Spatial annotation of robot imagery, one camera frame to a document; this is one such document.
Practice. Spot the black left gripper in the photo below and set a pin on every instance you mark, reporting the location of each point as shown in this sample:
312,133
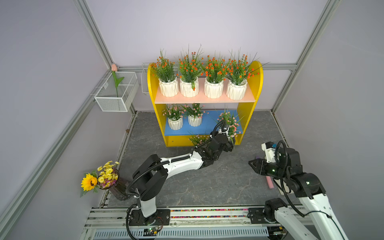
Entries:
229,146

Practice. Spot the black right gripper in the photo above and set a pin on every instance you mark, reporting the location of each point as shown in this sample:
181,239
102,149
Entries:
260,165

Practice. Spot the pink flower pot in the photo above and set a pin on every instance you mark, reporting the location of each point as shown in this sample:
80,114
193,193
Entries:
174,115
199,139
232,120

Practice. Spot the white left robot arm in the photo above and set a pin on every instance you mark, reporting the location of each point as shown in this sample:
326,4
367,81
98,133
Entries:
151,176

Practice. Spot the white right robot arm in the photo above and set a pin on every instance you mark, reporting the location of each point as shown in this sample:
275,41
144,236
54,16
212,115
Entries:
304,193

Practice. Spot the yellow pink blue shelf rack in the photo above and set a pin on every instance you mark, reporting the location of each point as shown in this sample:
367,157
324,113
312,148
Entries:
242,109

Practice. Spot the sunflower bouquet basket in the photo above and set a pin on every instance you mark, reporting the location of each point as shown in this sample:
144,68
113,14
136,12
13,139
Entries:
107,178

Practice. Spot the pink artificial tulip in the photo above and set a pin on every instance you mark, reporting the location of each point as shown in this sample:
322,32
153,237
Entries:
117,80

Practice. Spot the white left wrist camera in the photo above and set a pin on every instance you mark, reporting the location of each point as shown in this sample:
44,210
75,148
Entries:
224,129

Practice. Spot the white mesh wall basket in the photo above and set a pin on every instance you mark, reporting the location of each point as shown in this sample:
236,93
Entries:
106,96

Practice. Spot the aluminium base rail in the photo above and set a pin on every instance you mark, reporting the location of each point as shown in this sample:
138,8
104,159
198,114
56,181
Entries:
202,223

